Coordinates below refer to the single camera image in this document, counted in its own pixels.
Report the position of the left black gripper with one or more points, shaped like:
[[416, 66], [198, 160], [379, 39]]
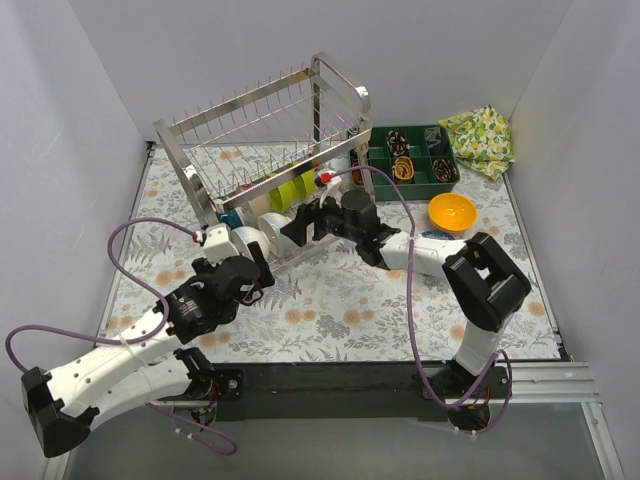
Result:
[[261, 263]]

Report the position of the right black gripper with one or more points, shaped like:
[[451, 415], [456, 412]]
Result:
[[315, 220]]

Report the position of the blue floral white bowl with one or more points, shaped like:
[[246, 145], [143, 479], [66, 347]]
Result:
[[438, 235]]

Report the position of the yellow ribbed bowl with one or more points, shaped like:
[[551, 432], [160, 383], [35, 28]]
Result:
[[452, 212]]

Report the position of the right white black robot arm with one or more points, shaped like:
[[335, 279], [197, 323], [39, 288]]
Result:
[[486, 282]]

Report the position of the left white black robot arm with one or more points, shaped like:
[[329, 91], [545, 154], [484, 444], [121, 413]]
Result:
[[151, 360]]

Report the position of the steel two-tier dish rack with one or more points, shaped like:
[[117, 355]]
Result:
[[227, 154]]

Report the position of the white ribbed bowl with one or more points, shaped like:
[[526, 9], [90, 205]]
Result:
[[242, 236], [271, 224]]

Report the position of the lime green bowl left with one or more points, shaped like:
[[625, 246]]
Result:
[[283, 196]]

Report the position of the lime green bowl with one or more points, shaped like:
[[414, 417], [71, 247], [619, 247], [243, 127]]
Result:
[[305, 184], [283, 196]]

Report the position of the lime green bowl right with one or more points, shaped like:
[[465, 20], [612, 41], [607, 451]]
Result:
[[305, 184]]

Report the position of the beige floral bowl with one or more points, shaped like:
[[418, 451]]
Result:
[[257, 207]]

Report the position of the white ribbed bowl front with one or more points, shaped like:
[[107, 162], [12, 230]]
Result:
[[242, 236]]

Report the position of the teal blue bowl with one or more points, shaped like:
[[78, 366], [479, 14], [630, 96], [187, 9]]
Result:
[[233, 219]]

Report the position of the orange navy rolled tie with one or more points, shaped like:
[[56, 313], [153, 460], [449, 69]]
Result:
[[357, 174]]

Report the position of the floral table mat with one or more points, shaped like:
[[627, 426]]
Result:
[[332, 306]]

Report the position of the yellow patterned rolled tie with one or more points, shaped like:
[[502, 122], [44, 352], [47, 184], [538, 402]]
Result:
[[403, 170]]

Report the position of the pink black rolled tie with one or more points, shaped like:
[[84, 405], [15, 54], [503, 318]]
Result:
[[397, 144]]

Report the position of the green divided organizer tray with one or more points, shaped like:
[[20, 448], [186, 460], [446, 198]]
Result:
[[425, 185]]

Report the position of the dark floral rolled tie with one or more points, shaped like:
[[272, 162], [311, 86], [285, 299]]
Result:
[[444, 170]]

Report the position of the grey rolled tie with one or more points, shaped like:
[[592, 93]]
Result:
[[436, 139]]

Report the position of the lemon print cloth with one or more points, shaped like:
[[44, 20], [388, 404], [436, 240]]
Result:
[[481, 140]]

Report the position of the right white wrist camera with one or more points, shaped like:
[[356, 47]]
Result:
[[328, 182]]

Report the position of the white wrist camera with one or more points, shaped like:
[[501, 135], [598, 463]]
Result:
[[328, 182], [216, 243]]

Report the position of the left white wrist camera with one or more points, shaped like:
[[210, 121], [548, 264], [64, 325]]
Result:
[[216, 243]]

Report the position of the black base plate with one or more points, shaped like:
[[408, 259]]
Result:
[[275, 391]]

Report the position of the aluminium frame rail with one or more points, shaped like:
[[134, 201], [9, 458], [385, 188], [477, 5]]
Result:
[[531, 382]]

